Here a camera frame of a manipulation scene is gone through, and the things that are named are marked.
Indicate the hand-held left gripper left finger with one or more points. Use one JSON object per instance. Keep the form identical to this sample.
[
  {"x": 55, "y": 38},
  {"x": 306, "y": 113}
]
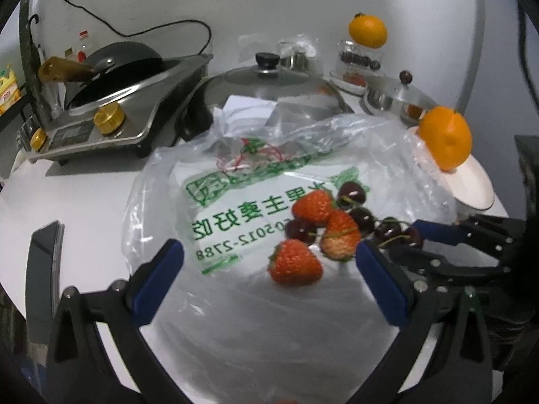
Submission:
[{"x": 162, "y": 275}]

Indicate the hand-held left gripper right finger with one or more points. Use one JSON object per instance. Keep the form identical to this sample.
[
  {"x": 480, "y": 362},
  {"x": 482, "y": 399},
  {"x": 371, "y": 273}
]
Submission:
[{"x": 379, "y": 280}]

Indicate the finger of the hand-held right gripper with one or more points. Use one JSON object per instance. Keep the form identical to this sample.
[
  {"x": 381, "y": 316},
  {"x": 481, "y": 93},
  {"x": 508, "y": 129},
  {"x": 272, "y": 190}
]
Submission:
[
  {"x": 421, "y": 263},
  {"x": 438, "y": 232}
]

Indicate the red strawberry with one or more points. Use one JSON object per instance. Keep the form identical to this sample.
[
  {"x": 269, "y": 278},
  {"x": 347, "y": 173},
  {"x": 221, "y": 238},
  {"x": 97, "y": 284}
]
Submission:
[
  {"x": 313, "y": 206},
  {"x": 341, "y": 237},
  {"x": 294, "y": 264}
]

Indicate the white plate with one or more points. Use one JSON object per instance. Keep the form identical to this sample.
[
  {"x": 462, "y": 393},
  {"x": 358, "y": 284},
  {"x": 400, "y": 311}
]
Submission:
[{"x": 471, "y": 182}]

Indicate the clear plastic bag green print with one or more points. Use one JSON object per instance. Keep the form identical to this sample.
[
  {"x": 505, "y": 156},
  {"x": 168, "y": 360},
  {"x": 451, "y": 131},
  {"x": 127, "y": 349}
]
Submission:
[{"x": 236, "y": 176}]

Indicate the large orange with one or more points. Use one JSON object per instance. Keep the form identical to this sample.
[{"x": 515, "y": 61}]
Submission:
[{"x": 446, "y": 136}]

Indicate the dark phone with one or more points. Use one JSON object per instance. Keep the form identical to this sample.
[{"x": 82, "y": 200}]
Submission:
[{"x": 44, "y": 261}]

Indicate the steel induction cooker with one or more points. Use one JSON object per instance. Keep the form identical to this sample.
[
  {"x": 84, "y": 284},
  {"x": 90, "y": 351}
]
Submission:
[{"x": 139, "y": 107}]

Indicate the white paper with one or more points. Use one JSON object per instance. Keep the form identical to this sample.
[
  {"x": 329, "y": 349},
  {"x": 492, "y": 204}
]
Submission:
[{"x": 240, "y": 113}]

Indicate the clear glass container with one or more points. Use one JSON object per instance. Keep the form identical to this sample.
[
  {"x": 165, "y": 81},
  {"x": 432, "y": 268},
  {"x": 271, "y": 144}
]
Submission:
[{"x": 360, "y": 61}]

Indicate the small orange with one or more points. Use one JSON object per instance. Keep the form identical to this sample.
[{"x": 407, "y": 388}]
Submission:
[{"x": 367, "y": 30}]

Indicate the large steel lid black knob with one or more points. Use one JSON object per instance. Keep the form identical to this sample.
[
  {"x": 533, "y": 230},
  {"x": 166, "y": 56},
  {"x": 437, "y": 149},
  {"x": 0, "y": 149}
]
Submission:
[{"x": 269, "y": 88}]

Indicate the yellow package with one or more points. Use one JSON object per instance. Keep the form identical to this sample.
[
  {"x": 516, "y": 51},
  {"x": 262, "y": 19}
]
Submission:
[{"x": 8, "y": 92}]

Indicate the small clear bottle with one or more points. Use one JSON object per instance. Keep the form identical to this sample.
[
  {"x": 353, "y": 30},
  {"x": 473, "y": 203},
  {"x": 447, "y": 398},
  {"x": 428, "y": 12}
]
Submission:
[{"x": 68, "y": 54}]

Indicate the red cap bottle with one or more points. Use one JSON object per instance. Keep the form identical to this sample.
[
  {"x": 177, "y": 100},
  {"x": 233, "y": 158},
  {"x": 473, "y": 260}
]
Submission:
[{"x": 83, "y": 46}]

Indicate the dark metal rack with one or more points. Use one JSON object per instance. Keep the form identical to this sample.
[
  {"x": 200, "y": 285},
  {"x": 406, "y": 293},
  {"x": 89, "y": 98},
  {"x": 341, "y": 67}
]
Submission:
[{"x": 27, "y": 59}]

